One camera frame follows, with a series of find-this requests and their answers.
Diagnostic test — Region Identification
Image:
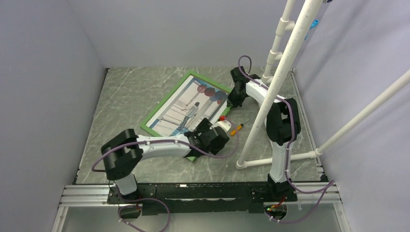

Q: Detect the orange handled screwdriver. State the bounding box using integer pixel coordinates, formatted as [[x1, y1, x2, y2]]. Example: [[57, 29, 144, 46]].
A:
[[230, 120, 248, 136]]

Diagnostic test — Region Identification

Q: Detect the green wooden picture frame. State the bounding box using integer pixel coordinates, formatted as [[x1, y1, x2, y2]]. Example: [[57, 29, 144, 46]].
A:
[[140, 70, 234, 162]]

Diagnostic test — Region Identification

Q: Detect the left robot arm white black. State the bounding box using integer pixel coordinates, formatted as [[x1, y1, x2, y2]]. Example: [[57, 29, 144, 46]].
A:
[[101, 118, 233, 203]]

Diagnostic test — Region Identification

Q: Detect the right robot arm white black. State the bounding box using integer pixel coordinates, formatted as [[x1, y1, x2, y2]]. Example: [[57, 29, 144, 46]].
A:
[[228, 66, 301, 201]]

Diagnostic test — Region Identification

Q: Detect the white PVC pipe stand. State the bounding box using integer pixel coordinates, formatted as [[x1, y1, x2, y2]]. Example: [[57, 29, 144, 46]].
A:
[[236, 0, 410, 169]]

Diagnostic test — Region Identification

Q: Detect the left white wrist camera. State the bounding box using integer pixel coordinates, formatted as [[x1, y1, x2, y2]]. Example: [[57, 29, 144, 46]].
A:
[[219, 116, 232, 132]]

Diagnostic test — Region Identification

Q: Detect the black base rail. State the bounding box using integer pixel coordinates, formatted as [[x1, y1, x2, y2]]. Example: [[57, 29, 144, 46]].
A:
[[106, 182, 298, 216]]

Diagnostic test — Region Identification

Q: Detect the aluminium frame rail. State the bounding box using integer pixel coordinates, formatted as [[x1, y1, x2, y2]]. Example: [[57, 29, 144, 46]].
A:
[[52, 182, 351, 232]]

